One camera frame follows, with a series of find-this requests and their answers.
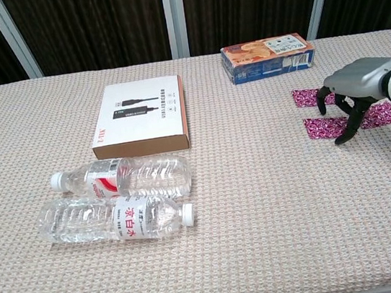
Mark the clear bottle white text label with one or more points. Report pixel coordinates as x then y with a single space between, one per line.
82 220

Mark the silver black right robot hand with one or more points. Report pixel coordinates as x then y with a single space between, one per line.
360 77

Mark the pink woven tablecloth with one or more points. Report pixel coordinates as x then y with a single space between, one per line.
263 217

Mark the clear bottle red swoosh label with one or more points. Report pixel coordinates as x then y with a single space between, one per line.
156 175

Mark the orange blue snack box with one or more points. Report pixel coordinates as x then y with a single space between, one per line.
252 54

